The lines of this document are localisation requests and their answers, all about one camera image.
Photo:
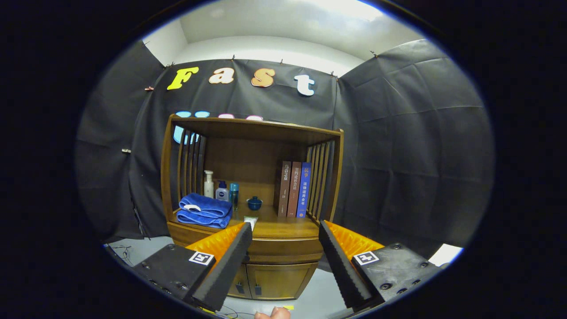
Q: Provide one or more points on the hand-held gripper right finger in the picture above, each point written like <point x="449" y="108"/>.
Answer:
<point x="341" y="266"/>

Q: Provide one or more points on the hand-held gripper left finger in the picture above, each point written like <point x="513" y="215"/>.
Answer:
<point x="228" y="266"/>

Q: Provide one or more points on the white green tube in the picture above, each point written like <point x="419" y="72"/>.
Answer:
<point x="251" y="221"/>

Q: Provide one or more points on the wooden cabinet door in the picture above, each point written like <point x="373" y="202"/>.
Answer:
<point x="281" y="281"/>
<point x="241" y="283"/>

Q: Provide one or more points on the wooden countertop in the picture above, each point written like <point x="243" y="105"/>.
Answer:
<point x="283" y="228"/>

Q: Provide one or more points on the wooden cabinet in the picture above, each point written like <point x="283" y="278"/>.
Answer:
<point x="248" y="155"/>

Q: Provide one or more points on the blue folded towel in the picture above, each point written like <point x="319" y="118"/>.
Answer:
<point x="203" y="210"/>

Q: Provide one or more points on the blue lidded teacup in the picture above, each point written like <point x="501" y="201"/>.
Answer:
<point x="254" y="204"/>

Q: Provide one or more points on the teal blue bottle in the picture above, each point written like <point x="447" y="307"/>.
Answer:
<point x="234" y="195"/>

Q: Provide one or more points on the white lotion bottle blue cap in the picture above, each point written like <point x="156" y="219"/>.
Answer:
<point x="222" y="193"/>

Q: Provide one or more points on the white pump bottle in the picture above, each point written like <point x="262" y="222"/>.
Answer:
<point x="208" y="188"/>

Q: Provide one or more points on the blue book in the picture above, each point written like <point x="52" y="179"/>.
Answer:
<point x="304" y="190"/>

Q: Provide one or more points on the reddish brown book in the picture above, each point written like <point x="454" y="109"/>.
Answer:
<point x="294" y="190"/>

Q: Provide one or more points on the dark brown book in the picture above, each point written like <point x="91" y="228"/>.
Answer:
<point x="284" y="190"/>

